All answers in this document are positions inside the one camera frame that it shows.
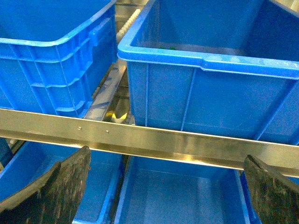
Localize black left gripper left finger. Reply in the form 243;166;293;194
0;146;91;224

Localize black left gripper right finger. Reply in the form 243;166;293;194
243;154;299;224

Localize green push buttons in crate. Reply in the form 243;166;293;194
158;47;176;50

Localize lower left blue bin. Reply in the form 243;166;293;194
0;141;123;224

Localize blue bin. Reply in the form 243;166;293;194
114;157;249;224
0;141;123;224

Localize lower middle blue bin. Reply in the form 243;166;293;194
114;157;249;224

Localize upper right blue crate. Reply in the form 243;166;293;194
118;0;299;145

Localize blue crate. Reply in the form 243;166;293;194
0;0;117;118
118;0;299;145

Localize upper left blue crate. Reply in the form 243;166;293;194
0;0;117;118

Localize steel shelf front rail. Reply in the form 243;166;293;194
0;109;299;177

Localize steel divider rail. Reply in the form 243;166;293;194
84;60;127;121

